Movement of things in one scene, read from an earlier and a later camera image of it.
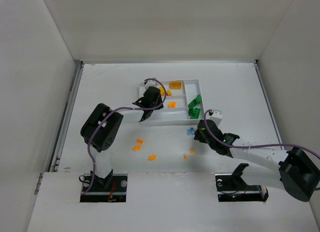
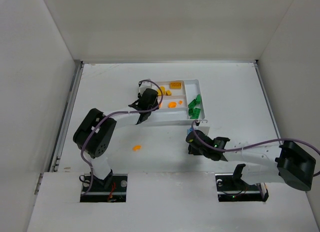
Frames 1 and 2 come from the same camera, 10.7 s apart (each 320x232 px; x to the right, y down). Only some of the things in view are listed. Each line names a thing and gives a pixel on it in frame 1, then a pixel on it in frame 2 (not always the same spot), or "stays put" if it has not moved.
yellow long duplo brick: (174, 85) stays put
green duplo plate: (198, 98) stays put
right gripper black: (203, 131) to (194, 145)
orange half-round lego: (172, 104) stays put
